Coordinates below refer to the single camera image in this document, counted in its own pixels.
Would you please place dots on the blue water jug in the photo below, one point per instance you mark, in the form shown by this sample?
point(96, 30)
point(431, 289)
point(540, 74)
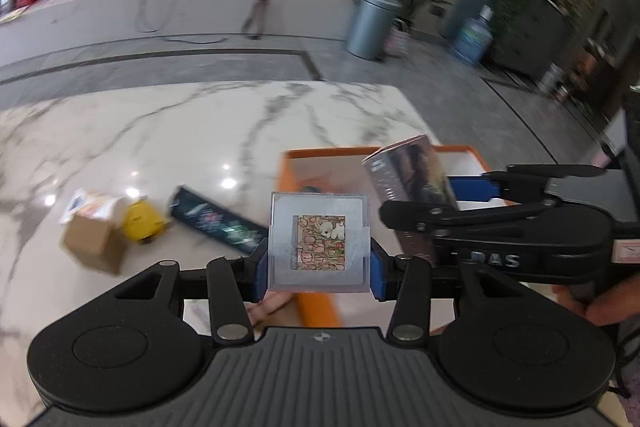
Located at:
point(472, 39)

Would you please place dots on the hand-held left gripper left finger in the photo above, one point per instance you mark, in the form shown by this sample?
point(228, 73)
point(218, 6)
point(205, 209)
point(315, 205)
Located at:
point(260, 272)

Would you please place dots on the dark grey cabinet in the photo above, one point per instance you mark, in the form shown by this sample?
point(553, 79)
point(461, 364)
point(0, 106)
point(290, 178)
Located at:
point(535, 37)

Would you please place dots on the grey metal trash can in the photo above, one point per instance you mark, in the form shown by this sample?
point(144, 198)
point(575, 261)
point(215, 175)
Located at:
point(370, 27)

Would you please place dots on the orange storage box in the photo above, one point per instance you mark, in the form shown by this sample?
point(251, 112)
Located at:
point(465, 162)

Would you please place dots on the brown cardboard box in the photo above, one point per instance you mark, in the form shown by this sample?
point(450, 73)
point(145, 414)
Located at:
point(95, 237)

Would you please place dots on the dark printed box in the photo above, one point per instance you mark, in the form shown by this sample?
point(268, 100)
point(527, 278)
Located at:
point(410, 187)

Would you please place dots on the clear case with picture card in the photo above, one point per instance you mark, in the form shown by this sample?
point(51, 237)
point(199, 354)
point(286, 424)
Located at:
point(320, 242)

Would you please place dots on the yellow plastic object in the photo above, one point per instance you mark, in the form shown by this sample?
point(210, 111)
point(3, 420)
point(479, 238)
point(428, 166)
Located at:
point(142, 222)

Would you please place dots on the pink woven basket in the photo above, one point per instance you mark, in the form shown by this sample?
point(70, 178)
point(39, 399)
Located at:
point(397, 43)

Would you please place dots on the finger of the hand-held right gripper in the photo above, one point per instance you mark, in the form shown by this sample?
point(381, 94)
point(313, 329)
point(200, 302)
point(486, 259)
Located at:
point(425, 212)
point(470, 189)

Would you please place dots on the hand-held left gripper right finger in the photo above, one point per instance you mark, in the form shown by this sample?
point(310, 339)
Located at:
point(377, 272)

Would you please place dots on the person's right hand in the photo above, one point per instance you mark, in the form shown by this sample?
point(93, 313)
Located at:
point(612, 304)

